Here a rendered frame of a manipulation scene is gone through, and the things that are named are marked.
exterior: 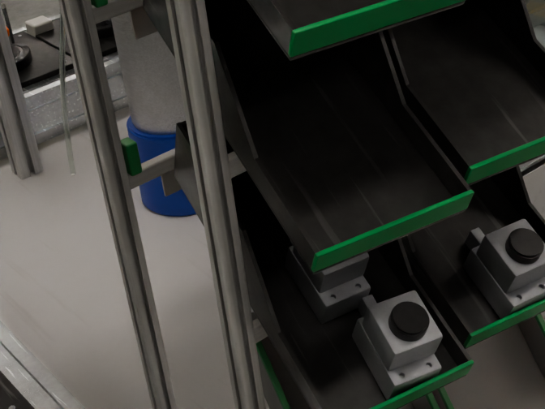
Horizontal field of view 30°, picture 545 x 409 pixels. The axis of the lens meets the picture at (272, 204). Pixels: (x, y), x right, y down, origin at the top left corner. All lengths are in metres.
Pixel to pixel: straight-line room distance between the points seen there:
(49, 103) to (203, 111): 1.30
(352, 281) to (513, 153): 0.17
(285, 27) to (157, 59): 0.97
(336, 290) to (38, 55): 1.38
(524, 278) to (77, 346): 0.77
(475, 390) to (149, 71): 0.79
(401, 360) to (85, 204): 1.07
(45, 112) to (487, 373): 1.20
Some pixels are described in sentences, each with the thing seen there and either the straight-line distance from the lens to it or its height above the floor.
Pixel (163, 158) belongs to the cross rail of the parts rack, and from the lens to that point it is 0.94.
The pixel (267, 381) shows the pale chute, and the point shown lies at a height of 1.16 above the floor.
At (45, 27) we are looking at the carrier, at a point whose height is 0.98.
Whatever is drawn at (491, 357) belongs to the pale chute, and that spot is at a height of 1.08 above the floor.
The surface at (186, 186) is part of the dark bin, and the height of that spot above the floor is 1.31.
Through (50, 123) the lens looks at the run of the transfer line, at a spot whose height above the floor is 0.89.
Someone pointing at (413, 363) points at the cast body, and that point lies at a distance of 0.81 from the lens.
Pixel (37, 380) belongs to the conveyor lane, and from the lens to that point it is 1.28.
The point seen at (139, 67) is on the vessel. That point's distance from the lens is 1.59.
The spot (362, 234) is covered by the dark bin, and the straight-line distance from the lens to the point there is 0.69.
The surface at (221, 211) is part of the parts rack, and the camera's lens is 0.76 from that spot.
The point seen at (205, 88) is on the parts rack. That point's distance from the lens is 0.72.
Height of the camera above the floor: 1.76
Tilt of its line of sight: 32 degrees down
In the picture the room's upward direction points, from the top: 7 degrees counter-clockwise
